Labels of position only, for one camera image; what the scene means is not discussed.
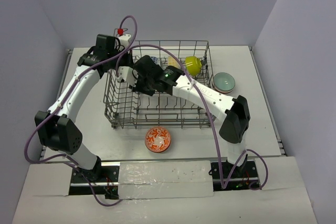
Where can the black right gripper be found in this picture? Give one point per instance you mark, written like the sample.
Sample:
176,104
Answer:
138,88

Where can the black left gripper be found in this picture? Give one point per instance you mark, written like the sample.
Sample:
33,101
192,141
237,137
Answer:
127,57

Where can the blue zigzag patterned bowl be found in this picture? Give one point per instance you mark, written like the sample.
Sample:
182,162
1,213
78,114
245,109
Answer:
156,60

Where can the white bowl yellow flower pattern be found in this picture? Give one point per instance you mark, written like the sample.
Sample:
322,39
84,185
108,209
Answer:
172,62

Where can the orange floral patterned bowl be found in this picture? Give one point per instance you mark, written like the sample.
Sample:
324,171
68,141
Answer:
157,139

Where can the teal patterned bowl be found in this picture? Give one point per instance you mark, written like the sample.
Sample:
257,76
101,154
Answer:
223,81

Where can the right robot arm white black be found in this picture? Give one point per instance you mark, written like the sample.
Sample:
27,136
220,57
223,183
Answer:
233,112

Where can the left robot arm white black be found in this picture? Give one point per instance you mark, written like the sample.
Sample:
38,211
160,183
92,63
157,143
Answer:
56,127

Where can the white taped cover panel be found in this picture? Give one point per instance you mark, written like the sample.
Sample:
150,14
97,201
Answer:
156,180

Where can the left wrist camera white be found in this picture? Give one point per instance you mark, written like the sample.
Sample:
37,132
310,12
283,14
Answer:
124,37

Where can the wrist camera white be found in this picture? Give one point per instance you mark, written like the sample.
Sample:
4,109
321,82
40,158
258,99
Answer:
124,37
128,75

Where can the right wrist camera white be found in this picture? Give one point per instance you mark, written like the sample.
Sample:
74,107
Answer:
128,75

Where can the grey wire dish rack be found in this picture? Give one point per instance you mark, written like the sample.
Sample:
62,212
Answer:
125,109

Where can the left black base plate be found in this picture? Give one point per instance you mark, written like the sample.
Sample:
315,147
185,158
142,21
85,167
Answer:
104,182

